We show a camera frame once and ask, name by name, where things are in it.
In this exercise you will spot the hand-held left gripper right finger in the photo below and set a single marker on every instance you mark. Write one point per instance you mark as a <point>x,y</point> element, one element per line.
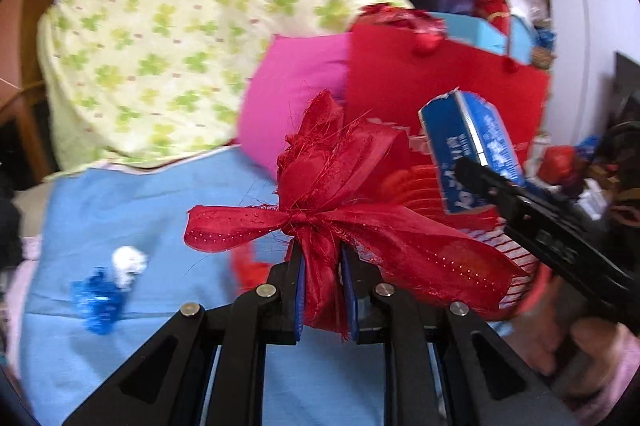
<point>350,301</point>

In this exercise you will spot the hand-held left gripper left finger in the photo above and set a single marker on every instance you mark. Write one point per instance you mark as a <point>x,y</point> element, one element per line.
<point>299,296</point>

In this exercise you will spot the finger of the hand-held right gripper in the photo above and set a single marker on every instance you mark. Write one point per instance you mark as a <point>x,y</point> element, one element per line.
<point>490,186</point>

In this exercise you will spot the blue and white carton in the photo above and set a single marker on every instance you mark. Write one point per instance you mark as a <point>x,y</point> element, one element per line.
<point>475,130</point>

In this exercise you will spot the red plastic mesh basket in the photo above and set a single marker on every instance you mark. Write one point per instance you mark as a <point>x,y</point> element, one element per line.
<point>430,191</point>

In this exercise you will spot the red ribbon bow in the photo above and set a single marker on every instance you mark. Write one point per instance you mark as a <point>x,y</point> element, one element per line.
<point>325,165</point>

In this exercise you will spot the white plastic bag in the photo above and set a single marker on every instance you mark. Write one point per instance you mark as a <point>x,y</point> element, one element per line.
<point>127,263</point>

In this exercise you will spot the blue plastic bag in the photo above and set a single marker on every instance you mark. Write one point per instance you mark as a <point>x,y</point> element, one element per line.
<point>97,303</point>

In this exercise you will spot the person's right hand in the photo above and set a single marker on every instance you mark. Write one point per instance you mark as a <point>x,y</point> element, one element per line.
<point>597,336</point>

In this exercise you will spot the red plastic bag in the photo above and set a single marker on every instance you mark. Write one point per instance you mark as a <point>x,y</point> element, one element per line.
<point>557,163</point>
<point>395,13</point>

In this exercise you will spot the red paper shopping bag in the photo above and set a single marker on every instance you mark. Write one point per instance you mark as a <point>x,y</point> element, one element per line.
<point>400,75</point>

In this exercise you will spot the light blue cardboard box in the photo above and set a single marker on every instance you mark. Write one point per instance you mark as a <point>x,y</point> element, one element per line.
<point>480,33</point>

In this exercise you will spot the light blue blanket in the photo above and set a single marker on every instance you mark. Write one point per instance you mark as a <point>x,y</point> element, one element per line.
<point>150,216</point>

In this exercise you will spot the pink pillow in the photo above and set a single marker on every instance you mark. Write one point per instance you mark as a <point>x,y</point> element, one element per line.
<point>290,95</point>

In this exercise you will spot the yellow clover print quilt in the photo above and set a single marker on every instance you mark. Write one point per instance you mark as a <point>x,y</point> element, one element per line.
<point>165,30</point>

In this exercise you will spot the brown wooden pillar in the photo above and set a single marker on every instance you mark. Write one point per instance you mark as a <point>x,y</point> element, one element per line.
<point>30,5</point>

